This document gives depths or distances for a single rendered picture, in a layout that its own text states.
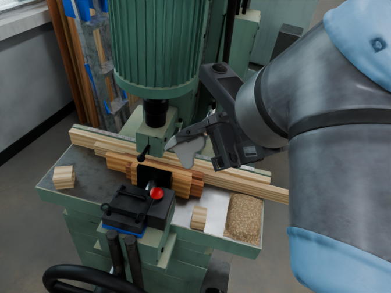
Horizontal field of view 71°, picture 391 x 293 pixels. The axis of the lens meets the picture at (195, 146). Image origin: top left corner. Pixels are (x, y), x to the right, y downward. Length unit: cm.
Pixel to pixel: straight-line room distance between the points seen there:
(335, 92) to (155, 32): 35
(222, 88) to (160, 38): 16
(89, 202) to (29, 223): 116
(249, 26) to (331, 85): 52
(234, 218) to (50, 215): 137
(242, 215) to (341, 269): 53
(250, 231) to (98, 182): 42
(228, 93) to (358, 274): 26
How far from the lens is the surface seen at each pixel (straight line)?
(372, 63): 21
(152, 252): 63
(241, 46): 74
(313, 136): 21
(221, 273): 98
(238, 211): 72
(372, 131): 20
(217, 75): 41
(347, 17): 22
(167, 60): 52
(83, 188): 79
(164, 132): 68
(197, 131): 40
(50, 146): 230
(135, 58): 53
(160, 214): 59
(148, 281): 109
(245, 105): 30
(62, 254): 174
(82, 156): 87
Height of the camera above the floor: 151
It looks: 43 degrees down
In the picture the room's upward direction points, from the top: 9 degrees clockwise
